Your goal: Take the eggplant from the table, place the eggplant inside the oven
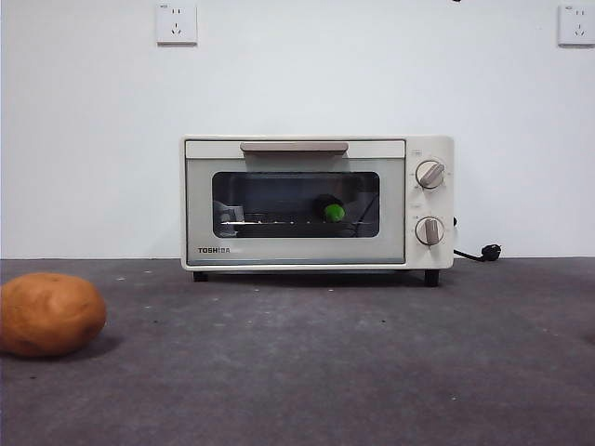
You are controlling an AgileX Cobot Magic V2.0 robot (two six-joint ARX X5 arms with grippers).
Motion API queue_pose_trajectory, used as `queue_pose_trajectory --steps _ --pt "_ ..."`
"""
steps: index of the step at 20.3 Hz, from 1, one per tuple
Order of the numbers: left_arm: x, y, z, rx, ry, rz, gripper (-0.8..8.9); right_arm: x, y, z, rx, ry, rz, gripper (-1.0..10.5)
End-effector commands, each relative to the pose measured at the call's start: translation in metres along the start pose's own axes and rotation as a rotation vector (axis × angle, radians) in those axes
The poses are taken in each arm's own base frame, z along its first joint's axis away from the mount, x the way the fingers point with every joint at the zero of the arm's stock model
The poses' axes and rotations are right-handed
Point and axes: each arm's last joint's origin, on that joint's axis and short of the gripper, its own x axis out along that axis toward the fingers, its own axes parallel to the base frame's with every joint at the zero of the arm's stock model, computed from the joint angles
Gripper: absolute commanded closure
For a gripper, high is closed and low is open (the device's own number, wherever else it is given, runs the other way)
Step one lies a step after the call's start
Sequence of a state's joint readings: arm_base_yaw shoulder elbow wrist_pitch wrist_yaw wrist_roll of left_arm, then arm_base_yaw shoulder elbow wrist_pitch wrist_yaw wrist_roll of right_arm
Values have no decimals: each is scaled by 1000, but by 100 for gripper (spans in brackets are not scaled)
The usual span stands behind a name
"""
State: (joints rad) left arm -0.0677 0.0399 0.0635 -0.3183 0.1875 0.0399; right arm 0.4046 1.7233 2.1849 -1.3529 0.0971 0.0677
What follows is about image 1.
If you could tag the purple eggplant with green stem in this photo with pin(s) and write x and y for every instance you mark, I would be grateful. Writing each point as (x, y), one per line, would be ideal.
(334, 213)

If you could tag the round oven timer knob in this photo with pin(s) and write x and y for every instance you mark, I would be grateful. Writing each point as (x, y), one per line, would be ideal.
(429, 231)

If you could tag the white toaster oven body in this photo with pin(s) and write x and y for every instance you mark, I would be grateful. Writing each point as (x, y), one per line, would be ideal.
(430, 260)

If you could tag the round oven temperature knob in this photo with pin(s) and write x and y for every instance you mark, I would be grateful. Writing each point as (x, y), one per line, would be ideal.
(430, 174)

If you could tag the brown potato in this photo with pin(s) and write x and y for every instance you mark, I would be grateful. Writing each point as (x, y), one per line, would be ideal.
(46, 316)

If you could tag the white wall socket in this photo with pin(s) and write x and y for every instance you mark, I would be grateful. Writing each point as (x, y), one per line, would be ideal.
(176, 25)
(576, 25)

